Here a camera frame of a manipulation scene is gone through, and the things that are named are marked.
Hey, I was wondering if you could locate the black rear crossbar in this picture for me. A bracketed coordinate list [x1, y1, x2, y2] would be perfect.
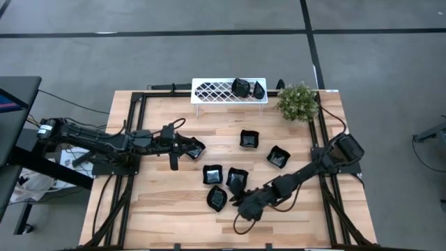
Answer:
[148, 82, 193, 92]

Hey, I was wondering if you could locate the black floor cable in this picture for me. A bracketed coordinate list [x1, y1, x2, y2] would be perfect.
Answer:
[412, 135, 446, 174]
[37, 89, 111, 115]

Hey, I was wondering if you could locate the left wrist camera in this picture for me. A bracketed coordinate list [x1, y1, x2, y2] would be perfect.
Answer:
[160, 122, 176, 142]

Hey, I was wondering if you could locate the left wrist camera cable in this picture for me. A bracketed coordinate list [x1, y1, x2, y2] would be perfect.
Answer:
[153, 117, 187, 136]

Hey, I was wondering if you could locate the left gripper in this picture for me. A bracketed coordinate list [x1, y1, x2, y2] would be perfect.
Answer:
[157, 135, 197, 172]

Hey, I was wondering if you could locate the black desk leg beam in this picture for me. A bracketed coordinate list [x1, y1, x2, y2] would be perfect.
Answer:
[6, 146, 95, 191]

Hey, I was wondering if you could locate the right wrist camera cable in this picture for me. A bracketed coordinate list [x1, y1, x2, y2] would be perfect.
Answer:
[232, 211, 259, 236]

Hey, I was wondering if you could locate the right arm supply cable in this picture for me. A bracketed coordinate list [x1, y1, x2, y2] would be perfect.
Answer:
[318, 104, 348, 139]

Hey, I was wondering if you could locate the black side desk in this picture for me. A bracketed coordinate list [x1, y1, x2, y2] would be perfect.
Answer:
[0, 75, 43, 224]

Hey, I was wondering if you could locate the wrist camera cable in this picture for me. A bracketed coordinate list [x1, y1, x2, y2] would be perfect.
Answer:
[232, 211, 259, 236]
[153, 117, 187, 136]

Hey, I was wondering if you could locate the green potted plant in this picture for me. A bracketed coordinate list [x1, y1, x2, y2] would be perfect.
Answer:
[275, 82, 321, 123]

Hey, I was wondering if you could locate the blue screen laptop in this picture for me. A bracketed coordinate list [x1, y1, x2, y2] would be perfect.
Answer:
[0, 89, 29, 113]

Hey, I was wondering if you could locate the white paper sheet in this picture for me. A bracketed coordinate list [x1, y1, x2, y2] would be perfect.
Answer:
[59, 146, 95, 178]

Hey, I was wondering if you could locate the white plastic bag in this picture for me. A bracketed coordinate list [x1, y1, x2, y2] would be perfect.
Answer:
[9, 167, 72, 204]

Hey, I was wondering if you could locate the white lattice wire rack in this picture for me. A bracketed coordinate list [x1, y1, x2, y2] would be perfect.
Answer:
[190, 77, 269, 118]

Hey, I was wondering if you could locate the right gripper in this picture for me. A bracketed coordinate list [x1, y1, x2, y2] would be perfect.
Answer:
[229, 178, 268, 221]

